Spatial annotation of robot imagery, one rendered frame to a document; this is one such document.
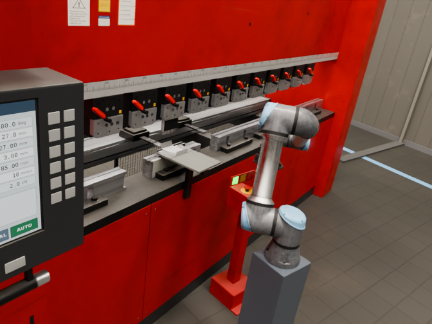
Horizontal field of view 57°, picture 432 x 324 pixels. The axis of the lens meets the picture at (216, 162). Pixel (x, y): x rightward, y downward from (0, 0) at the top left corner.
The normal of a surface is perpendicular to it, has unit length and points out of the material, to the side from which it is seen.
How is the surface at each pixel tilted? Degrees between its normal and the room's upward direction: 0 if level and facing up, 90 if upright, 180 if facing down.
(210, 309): 0
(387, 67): 90
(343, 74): 90
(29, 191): 90
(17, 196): 90
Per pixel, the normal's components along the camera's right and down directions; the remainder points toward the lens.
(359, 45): -0.58, 0.25
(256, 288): -0.76, 0.17
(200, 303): 0.14, -0.90
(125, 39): 0.80, 0.34
